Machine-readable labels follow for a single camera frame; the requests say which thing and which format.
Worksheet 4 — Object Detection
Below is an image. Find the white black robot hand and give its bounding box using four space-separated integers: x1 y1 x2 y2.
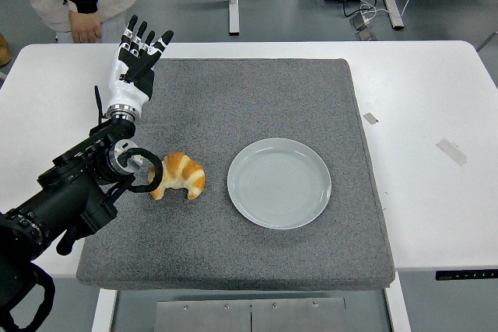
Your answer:
103 15 175 114

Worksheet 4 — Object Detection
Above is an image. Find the golden croissant bread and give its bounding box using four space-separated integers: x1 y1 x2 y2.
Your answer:
149 152 206 201

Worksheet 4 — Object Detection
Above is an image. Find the grey round plate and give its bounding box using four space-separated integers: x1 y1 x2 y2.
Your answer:
226 137 332 230

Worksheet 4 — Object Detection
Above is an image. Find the grey metal plate with screws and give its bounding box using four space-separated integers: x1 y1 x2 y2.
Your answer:
155 296 348 332

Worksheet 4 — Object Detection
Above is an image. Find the person's hand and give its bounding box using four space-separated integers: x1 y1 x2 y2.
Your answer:
68 9 103 44

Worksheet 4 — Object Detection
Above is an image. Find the brown shoe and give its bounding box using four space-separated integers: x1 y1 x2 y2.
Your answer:
0 32 12 68

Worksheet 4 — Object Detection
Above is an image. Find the grey fabric mat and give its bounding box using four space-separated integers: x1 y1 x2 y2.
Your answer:
75 58 397 292

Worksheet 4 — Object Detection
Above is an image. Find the white table leg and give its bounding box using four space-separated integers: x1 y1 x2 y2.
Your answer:
383 272 412 332
91 288 118 332

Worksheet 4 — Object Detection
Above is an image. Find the large clear tape piece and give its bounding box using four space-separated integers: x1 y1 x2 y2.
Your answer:
435 138 468 166

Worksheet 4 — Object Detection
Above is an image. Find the grey metal bar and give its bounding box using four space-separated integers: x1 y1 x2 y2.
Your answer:
476 30 498 53

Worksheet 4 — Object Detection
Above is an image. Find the black table control panel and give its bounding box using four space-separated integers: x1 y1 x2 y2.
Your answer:
434 268 498 281

